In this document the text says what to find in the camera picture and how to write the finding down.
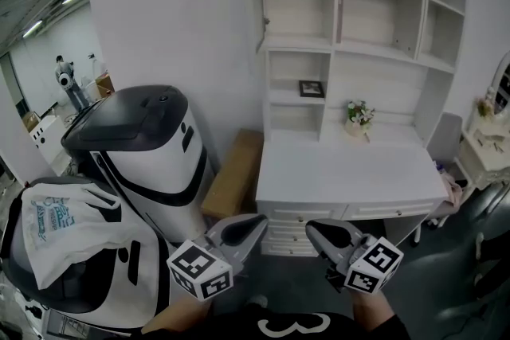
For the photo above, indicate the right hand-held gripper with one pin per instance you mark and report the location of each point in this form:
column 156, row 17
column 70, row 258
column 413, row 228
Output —
column 378, row 259

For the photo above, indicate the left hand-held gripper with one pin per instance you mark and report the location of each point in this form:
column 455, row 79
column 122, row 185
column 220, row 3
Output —
column 199, row 266

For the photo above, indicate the person's right forearm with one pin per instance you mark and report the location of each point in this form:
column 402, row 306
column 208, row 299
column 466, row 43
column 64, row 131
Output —
column 370, row 306

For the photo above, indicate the person's left forearm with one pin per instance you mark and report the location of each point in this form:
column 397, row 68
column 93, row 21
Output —
column 179, row 316

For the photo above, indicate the white desk with hutch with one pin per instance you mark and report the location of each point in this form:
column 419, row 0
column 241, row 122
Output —
column 350, row 175

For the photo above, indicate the brown cardboard box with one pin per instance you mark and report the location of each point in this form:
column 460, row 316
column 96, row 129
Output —
column 235, row 175

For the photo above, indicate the person's grey shoe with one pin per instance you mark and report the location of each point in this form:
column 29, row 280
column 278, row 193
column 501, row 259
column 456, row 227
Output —
column 257, row 301

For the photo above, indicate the person's black shirt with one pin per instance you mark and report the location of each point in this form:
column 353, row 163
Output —
column 239, row 328

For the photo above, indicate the pink clothes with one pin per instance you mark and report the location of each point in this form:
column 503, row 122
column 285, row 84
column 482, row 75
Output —
column 452, row 187

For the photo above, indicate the white flower bouquet vase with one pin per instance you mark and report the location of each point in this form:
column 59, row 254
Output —
column 358, row 117

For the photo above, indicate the grey chair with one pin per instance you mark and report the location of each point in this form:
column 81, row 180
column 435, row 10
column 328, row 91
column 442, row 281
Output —
column 444, row 139

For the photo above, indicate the white plastic bag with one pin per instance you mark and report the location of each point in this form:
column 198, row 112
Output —
column 71, row 239

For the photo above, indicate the white vanity table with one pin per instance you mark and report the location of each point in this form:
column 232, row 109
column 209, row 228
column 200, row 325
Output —
column 484, row 159

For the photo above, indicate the small pale flower bunch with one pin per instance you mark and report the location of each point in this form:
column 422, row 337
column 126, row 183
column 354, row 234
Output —
column 484, row 107

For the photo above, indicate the oval vanity mirror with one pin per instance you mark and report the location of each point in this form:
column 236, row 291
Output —
column 503, row 83

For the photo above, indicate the pink book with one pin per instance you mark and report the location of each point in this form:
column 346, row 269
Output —
column 339, row 16

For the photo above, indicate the black picture frame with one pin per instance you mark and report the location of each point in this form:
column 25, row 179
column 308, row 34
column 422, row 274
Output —
column 311, row 89

